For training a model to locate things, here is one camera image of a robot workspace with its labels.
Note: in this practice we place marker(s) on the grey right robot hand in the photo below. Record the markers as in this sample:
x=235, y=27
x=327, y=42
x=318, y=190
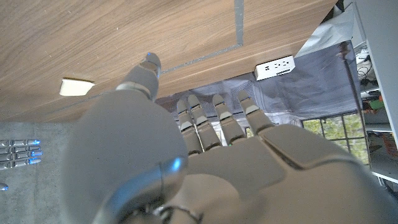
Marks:
x=18, y=152

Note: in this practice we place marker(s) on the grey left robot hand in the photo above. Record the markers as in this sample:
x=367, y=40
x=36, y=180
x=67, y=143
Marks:
x=248, y=174

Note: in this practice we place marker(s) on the yellow sponge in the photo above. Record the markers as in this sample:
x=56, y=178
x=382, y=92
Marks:
x=74, y=87

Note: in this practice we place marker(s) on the white power strip box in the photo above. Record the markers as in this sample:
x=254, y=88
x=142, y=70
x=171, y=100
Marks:
x=275, y=68

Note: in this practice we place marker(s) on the printed window backdrop cloth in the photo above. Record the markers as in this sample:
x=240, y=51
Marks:
x=311, y=87

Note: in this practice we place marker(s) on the white pillar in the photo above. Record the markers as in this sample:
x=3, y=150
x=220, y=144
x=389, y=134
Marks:
x=379, y=46

